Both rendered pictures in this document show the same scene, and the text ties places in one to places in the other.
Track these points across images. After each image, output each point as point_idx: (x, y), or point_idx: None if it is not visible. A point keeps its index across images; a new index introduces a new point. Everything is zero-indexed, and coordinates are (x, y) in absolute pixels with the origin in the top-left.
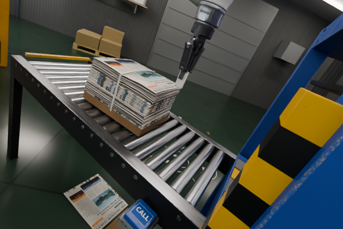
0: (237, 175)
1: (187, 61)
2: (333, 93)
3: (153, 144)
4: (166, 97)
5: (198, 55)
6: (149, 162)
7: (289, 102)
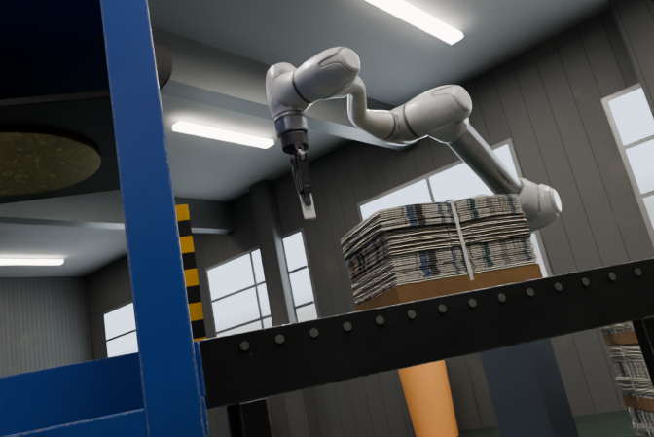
0: (195, 258)
1: (296, 187)
2: (90, 115)
3: None
4: (359, 243)
5: (296, 168)
6: None
7: (188, 211)
